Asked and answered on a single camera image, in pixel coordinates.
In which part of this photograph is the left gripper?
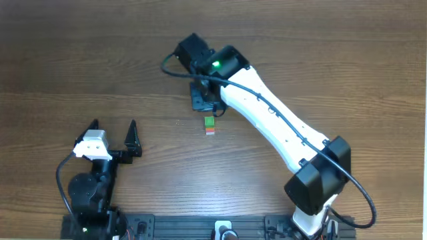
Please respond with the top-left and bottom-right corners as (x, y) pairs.
(75, 119), (143, 165)

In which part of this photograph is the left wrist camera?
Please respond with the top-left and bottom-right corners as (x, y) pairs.
(72, 129), (113, 162)

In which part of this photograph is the mounting rail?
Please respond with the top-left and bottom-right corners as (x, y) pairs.
(60, 214), (357, 240)

